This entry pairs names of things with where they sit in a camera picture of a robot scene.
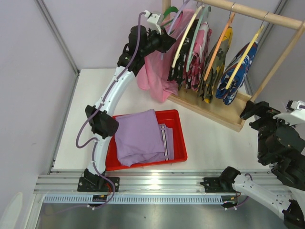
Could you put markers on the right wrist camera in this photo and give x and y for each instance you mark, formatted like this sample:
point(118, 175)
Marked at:
point(294, 115)

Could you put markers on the blue patterned garment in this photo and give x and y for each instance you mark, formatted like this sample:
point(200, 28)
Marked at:
point(228, 95)

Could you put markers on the camouflage garment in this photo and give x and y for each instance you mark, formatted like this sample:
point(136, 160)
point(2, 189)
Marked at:
point(207, 88)

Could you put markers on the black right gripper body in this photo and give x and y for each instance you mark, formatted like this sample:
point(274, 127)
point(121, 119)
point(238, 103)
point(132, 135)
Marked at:
point(258, 114)

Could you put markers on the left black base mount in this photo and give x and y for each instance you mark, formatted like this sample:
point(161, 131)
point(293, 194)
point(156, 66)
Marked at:
point(102, 186)

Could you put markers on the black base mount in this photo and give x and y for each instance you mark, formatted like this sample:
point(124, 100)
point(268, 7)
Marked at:
point(102, 186)
point(216, 185)

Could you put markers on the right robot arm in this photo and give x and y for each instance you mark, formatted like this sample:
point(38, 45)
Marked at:
point(281, 145)

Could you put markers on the pink patterned garment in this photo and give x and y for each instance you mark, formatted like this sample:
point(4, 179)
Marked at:
point(193, 72)

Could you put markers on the pink t-shirt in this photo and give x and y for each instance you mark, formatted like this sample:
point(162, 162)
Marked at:
point(153, 76)

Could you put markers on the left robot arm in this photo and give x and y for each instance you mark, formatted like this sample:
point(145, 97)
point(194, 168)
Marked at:
point(141, 43)

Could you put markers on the aluminium rail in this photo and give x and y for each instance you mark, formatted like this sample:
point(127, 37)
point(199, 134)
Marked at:
point(131, 182)

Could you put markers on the purple trousers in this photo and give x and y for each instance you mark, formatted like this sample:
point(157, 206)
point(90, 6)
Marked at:
point(140, 139)

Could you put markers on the wooden clothes rack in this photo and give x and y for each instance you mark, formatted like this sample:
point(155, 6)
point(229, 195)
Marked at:
point(276, 76)

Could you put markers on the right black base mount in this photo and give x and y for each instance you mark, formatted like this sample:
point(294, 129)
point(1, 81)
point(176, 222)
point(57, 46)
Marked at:
point(216, 185)

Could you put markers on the red plastic tray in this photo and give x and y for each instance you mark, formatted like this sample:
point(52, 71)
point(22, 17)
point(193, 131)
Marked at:
point(172, 120)

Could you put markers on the purple hanger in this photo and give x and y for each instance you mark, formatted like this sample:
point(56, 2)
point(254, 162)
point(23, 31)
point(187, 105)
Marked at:
point(178, 32)

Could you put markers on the orange hanger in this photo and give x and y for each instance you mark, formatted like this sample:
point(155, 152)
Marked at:
point(228, 24)

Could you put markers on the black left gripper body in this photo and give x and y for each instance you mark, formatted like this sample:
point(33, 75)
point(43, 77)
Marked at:
point(164, 40)

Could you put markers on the white cable duct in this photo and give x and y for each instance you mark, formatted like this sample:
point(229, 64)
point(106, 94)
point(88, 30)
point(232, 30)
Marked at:
point(134, 199)

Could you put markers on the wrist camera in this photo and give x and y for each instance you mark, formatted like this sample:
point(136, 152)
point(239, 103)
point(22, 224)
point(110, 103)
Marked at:
point(154, 21)
point(294, 115)

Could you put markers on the black floral garment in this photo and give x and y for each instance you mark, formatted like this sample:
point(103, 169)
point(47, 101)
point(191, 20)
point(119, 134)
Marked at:
point(176, 73)

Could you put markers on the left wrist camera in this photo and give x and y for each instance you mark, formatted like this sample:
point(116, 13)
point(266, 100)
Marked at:
point(154, 21)

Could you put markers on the cream hanger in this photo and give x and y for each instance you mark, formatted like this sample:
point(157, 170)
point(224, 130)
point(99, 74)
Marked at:
point(188, 27)

